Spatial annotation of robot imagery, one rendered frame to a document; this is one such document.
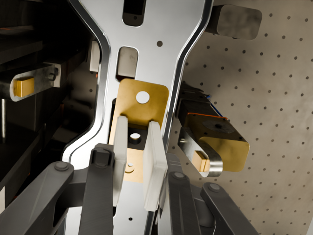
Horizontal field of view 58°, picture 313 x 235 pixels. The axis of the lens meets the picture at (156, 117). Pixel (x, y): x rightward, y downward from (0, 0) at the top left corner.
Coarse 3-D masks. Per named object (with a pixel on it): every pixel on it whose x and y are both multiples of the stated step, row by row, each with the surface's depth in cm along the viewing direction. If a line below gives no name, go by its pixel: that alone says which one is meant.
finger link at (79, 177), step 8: (96, 144) 18; (104, 144) 18; (80, 176) 14; (72, 184) 13; (80, 184) 13; (64, 192) 13; (72, 192) 13; (80, 192) 14; (64, 200) 13; (72, 200) 14; (80, 200) 14; (56, 208) 13
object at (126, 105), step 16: (128, 80) 21; (128, 96) 21; (160, 96) 21; (128, 112) 21; (144, 112) 22; (160, 112) 22; (112, 128) 22; (128, 128) 21; (144, 128) 21; (160, 128) 22; (112, 144) 22; (128, 144) 21; (144, 144) 21; (128, 160) 23; (128, 176) 23
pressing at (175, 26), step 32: (96, 0) 42; (160, 0) 43; (192, 0) 43; (96, 32) 43; (128, 32) 44; (160, 32) 44; (192, 32) 44; (160, 64) 46; (96, 96) 47; (96, 128) 48; (64, 160) 50; (128, 192) 53; (64, 224) 54; (128, 224) 56
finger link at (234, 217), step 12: (204, 192) 14; (216, 192) 14; (216, 204) 13; (228, 204) 13; (216, 216) 13; (228, 216) 12; (240, 216) 13; (204, 228) 14; (216, 228) 13; (228, 228) 12; (240, 228) 12; (252, 228) 12
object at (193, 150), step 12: (180, 132) 52; (192, 132) 50; (180, 144) 51; (192, 144) 47; (204, 144) 46; (192, 156) 46; (204, 156) 43; (216, 156) 42; (204, 168) 42; (216, 168) 41
